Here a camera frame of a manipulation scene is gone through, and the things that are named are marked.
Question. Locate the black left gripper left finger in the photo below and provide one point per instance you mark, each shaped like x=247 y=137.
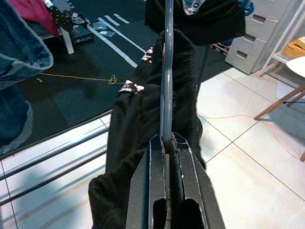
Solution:
x=143 y=186

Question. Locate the white drawer unit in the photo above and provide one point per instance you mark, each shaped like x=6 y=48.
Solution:
x=252 y=47

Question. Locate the white frame table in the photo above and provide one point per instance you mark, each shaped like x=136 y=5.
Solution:
x=68 y=40

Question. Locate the long white floor bar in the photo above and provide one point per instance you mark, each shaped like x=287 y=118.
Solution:
x=112 y=46
x=121 y=35

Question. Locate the blue denim shorts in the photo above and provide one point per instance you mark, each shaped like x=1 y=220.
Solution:
x=21 y=47

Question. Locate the black flat box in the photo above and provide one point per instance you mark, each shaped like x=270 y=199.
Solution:
x=81 y=35

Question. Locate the wooden pallet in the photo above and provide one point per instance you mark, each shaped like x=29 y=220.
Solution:
x=221 y=47

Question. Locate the white metal shelf frame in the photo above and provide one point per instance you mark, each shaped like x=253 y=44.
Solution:
x=286 y=35

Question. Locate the yellow cardboard box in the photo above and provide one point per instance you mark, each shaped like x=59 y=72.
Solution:
x=295 y=47

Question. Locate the red cloth with yellow star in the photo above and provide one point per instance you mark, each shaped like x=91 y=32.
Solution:
x=35 y=12

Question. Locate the black mechanical device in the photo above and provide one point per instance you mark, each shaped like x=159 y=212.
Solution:
x=62 y=16

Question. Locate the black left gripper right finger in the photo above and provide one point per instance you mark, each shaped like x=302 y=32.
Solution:
x=197 y=190

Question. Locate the black metal clothes rack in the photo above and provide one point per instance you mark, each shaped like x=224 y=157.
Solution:
x=47 y=157

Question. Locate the black printed t-shirt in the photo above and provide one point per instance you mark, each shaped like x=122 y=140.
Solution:
x=133 y=119

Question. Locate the black shirt with white label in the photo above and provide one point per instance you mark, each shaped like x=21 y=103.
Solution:
x=214 y=28

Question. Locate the clear plastic wrapper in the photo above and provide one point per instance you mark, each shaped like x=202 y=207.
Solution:
x=98 y=25
x=107 y=33

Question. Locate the blue crumpled cloth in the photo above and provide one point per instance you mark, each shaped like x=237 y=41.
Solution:
x=226 y=42

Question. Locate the short white floor strip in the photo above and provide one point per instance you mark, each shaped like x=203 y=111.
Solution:
x=121 y=18
x=111 y=20

